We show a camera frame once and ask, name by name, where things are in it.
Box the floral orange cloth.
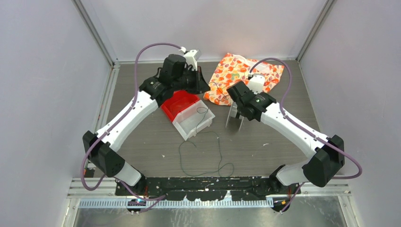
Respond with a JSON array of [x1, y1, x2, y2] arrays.
[[203, 53, 284, 106]]

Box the green wire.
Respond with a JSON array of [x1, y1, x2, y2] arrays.
[[178, 82, 235, 177]]

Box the white perforated spool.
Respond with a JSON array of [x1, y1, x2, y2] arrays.
[[226, 102, 244, 131]]

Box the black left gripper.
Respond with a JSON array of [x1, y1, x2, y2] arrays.
[[173, 66, 211, 96]]

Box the white slotted cable duct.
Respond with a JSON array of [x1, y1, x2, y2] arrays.
[[77, 197, 274, 209]]

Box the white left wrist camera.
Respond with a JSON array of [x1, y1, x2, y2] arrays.
[[180, 47, 201, 71]]

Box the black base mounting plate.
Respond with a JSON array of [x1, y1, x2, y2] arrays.
[[129, 176, 299, 201]]

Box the white and red bin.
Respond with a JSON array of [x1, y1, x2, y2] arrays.
[[161, 90, 215, 140]]

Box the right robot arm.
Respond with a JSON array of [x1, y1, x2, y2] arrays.
[[227, 81, 345, 194]]

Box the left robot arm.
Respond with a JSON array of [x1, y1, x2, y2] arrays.
[[83, 50, 210, 196]]

